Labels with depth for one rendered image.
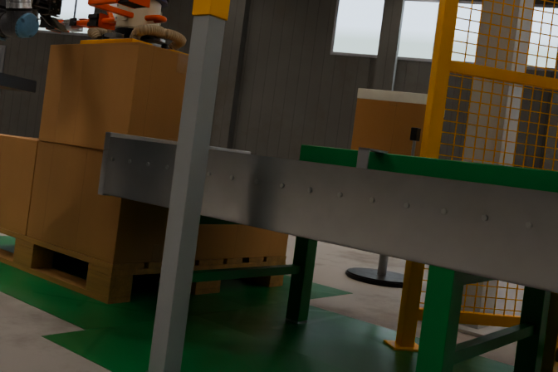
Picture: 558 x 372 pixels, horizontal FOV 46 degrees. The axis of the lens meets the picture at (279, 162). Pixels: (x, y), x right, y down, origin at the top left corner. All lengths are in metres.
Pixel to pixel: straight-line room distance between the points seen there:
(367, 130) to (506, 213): 2.12
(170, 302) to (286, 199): 0.39
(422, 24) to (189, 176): 9.60
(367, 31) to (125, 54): 8.94
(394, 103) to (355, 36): 7.81
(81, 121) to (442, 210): 1.60
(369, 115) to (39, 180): 1.66
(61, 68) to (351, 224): 1.61
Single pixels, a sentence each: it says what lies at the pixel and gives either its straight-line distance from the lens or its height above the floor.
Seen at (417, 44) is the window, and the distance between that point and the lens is 11.05.
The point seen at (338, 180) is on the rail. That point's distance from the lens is 1.59.
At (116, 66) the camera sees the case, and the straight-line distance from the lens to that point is 2.50.
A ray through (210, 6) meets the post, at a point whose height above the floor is 0.95.
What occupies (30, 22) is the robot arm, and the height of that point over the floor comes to 0.97.
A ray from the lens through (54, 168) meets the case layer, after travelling 2.78.
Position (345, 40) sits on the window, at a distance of 11.25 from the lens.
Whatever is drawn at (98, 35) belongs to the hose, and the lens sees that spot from 2.81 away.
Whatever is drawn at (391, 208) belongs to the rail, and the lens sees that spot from 1.51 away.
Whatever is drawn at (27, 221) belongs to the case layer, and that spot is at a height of 0.20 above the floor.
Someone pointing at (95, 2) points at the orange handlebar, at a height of 1.07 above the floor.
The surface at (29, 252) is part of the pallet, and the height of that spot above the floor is 0.08.
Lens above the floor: 0.59
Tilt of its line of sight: level
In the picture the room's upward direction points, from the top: 7 degrees clockwise
